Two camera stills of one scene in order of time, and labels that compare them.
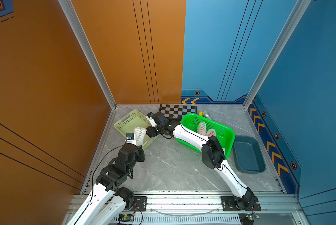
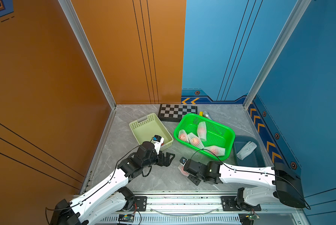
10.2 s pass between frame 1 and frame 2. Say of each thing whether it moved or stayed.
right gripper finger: moved
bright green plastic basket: stayed
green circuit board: stayed
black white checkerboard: stayed
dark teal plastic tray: stayed
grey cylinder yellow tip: stayed
